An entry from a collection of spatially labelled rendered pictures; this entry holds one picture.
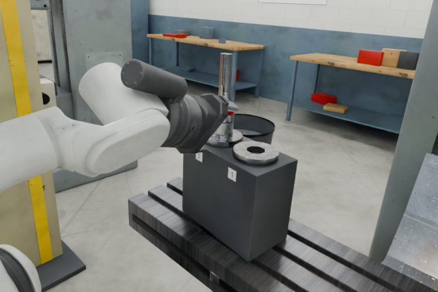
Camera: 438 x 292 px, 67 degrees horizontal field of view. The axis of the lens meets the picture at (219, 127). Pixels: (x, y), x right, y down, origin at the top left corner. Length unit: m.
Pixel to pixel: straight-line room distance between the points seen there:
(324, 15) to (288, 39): 0.65
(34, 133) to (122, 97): 0.10
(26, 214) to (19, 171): 1.64
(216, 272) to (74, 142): 0.43
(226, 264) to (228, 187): 0.14
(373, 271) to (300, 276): 0.15
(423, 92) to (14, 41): 1.56
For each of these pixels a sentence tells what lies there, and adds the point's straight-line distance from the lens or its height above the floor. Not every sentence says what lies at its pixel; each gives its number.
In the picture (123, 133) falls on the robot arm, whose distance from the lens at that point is 0.38.
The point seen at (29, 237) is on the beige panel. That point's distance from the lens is 2.10.
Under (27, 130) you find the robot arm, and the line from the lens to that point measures 0.38.
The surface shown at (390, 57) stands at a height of 0.98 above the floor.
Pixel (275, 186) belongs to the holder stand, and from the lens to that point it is 0.64.
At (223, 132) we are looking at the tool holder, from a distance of 0.69.
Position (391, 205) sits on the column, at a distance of 1.00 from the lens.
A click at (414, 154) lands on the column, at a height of 1.11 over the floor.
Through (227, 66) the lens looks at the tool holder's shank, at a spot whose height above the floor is 1.31.
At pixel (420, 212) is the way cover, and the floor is 1.00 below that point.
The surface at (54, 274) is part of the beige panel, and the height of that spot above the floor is 0.03.
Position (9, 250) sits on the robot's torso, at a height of 1.05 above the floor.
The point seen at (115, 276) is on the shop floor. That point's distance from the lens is 2.09.
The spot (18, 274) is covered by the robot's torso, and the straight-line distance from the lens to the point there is 0.60.
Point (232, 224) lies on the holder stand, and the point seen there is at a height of 1.02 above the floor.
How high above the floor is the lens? 1.42
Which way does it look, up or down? 20 degrees down
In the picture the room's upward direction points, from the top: 3 degrees clockwise
